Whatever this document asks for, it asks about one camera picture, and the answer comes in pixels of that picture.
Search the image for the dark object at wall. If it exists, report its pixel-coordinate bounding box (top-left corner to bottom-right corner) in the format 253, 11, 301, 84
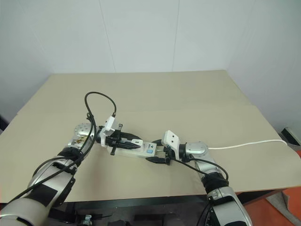
0, 114, 9, 135

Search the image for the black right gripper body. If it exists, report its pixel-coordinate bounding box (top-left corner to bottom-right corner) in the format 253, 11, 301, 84
164, 146, 176, 165

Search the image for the white power strip cable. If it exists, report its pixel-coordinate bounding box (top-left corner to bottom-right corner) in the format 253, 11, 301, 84
208, 139, 287, 151

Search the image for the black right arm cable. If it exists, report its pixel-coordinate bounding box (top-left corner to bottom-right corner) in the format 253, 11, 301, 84
171, 158, 230, 226

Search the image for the black box with white edge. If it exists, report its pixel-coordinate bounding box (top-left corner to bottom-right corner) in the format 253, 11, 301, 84
281, 127, 301, 147

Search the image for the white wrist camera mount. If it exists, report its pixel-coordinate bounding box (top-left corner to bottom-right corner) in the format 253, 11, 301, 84
99, 114, 118, 147
162, 130, 181, 160

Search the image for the white power strip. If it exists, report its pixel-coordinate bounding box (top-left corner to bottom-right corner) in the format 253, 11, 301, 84
107, 140, 158, 158

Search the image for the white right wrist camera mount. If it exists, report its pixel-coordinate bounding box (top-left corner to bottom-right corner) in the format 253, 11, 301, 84
162, 130, 181, 160

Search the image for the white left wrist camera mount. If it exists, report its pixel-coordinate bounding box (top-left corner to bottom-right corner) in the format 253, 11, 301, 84
99, 114, 118, 147

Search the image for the black table frame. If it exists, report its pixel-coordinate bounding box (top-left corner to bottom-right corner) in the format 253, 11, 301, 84
49, 194, 209, 226

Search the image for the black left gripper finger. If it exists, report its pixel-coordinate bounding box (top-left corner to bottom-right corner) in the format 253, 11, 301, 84
116, 143, 143, 150
121, 132, 141, 140

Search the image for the grey floor mat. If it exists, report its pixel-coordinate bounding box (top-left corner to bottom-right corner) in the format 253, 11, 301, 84
265, 190, 301, 226

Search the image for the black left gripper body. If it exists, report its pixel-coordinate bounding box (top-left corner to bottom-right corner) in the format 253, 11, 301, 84
104, 124, 124, 156

